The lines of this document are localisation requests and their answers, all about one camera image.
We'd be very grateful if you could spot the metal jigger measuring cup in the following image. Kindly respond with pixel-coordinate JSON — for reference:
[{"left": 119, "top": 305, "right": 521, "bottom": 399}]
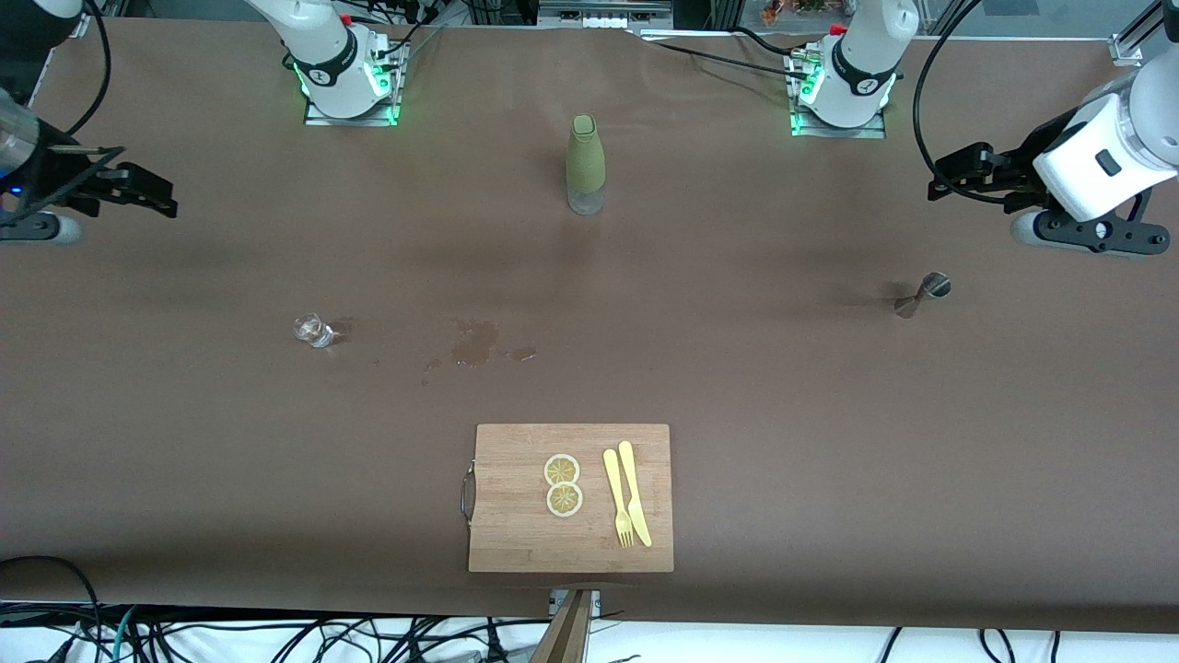
[{"left": 893, "top": 271, "right": 952, "bottom": 321}]

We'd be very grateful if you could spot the clear glass shaker cup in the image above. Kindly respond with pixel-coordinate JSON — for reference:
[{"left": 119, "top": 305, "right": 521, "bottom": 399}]
[{"left": 293, "top": 313, "right": 338, "bottom": 350}]

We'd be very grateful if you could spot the brown table cover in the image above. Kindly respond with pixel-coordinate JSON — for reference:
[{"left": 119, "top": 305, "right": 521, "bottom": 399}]
[{"left": 0, "top": 17, "right": 1179, "bottom": 636}]

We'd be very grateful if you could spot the green sleeved glass bottle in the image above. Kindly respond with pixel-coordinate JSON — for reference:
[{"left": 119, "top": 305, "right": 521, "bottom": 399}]
[{"left": 566, "top": 113, "right": 607, "bottom": 216}]

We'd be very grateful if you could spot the yellow plastic knife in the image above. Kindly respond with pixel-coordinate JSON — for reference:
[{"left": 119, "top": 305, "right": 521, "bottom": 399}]
[{"left": 618, "top": 440, "right": 653, "bottom": 548}]

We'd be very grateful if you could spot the yellow plastic fork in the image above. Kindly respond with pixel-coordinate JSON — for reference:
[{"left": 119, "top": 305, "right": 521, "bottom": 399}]
[{"left": 602, "top": 448, "right": 636, "bottom": 549}]

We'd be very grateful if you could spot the wooden cutting board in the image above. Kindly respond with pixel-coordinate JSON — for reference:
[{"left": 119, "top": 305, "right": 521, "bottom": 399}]
[{"left": 460, "top": 423, "right": 675, "bottom": 574}]

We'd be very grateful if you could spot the brown wooden beam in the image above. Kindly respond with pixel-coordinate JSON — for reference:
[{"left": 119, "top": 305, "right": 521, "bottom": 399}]
[{"left": 532, "top": 589, "right": 592, "bottom": 663}]

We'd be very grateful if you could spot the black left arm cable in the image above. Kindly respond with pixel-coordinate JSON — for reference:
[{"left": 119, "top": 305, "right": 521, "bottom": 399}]
[{"left": 913, "top": 0, "right": 1042, "bottom": 205}]

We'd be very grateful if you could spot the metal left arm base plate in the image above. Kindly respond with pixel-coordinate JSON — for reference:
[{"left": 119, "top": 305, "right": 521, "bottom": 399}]
[{"left": 789, "top": 46, "right": 887, "bottom": 140}]

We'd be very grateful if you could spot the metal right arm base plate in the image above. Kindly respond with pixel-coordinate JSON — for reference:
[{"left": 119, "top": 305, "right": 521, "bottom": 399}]
[{"left": 304, "top": 37, "right": 403, "bottom": 128}]

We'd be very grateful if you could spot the black base power cable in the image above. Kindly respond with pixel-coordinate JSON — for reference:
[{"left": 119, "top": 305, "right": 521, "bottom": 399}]
[{"left": 636, "top": 26, "right": 816, "bottom": 82}]

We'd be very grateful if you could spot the black floor cable loop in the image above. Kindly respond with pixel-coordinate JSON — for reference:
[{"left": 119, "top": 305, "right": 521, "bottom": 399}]
[{"left": 0, "top": 555, "right": 104, "bottom": 646}]

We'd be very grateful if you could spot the teal floor cable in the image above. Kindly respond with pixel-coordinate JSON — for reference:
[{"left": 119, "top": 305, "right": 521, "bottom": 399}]
[{"left": 109, "top": 606, "right": 141, "bottom": 663}]

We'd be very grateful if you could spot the small metal bracket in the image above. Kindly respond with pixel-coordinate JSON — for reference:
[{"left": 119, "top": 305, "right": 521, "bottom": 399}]
[{"left": 549, "top": 589, "right": 602, "bottom": 620}]

